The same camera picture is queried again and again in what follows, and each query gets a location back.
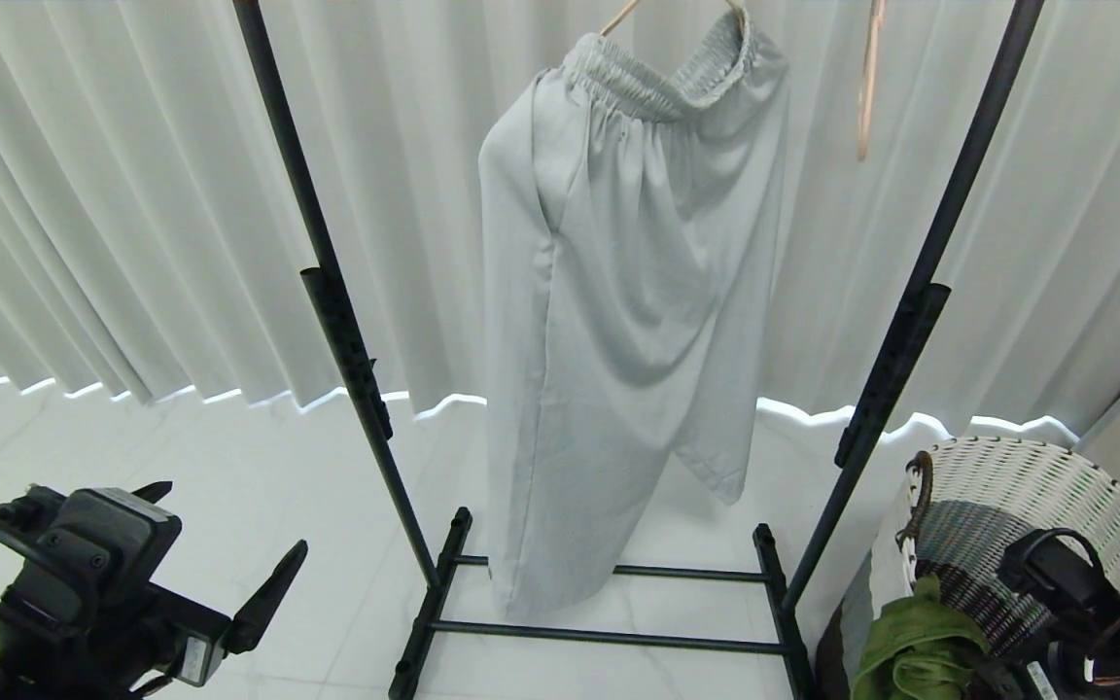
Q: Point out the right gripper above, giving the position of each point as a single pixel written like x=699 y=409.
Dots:
x=1017 y=676

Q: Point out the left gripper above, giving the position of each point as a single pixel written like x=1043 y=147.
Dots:
x=84 y=642

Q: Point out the green garment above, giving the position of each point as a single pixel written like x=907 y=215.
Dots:
x=910 y=642

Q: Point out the pale grey shorts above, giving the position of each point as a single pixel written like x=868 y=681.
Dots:
x=618 y=292

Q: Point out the pink clothes hanger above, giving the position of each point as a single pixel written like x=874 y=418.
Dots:
x=869 y=78
x=618 y=15

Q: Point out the white laundry basket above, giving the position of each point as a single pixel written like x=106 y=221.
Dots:
x=1027 y=486

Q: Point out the black clothes rack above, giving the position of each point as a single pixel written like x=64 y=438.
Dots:
x=346 y=340

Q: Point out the white curtain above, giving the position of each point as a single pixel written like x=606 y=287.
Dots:
x=132 y=194

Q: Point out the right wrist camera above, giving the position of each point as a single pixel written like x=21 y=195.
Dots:
x=1056 y=583

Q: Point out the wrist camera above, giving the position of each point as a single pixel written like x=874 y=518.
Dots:
x=1056 y=583
x=103 y=535

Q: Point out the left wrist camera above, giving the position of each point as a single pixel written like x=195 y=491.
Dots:
x=103 y=535

